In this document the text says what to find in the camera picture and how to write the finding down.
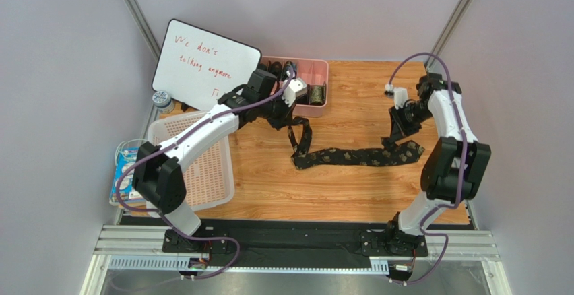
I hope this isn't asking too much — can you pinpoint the small blue white jar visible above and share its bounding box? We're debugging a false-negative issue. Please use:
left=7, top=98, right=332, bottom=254
left=152, top=90, right=174, bottom=114

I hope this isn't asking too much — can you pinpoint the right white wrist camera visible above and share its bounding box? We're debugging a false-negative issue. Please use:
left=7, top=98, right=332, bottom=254
left=385, top=84, right=408, bottom=109

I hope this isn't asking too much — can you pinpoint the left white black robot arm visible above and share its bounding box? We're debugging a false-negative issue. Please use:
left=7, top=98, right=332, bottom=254
left=130, top=69, right=308, bottom=237

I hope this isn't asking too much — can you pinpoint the white whiteboard with red writing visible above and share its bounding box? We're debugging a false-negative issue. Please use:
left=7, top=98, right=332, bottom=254
left=152, top=19, right=262, bottom=110

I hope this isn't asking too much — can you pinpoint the dark blue rolled tie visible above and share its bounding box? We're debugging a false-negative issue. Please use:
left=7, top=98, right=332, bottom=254
left=282, top=60, right=297, bottom=80

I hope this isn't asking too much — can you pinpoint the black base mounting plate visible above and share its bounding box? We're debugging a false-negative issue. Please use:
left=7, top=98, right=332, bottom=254
left=121, top=216, right=474, bottom=269

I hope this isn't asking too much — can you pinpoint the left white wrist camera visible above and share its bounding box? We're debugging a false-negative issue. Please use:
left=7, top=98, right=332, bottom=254
left=282, top=78, right=308, bottom=106

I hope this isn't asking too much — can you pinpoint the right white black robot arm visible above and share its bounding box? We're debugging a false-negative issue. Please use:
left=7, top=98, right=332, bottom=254
left=381, top=73, right=492, bottom=255

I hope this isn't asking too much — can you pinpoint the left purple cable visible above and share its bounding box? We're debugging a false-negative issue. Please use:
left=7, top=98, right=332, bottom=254
left=115, top=66, right=297, bottom=280

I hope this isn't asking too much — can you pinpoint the pink divided organizer box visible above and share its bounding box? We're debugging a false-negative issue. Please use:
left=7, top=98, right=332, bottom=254
left=257, top=56, right=329, bottom=117

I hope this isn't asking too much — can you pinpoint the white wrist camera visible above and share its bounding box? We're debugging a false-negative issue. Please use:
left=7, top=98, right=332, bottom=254
left=282, top=78, right=308, bottom=106
left=385, top=84, right=408, bottom=109

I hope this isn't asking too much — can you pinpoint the white plastic mesh basket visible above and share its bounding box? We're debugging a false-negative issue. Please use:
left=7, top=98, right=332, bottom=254
left=147, top=111, right=235, bottom=212

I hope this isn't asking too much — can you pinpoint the aluminium frame rail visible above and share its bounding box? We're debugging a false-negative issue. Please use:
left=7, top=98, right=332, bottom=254
left=81, top=218, right=511, bottom=294

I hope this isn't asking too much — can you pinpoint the olive green rolled tie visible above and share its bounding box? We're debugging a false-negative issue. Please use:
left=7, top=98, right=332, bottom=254
left=309, top=84, right=327, bottom=106

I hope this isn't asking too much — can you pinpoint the black floral patterned tie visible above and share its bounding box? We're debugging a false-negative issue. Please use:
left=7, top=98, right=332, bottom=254
left=287, top=117, right=425, bottom=170

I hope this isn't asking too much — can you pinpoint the black glossy rolled tie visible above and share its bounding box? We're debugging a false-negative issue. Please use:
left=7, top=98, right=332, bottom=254
left=296, top=90, right=309, bottom=105

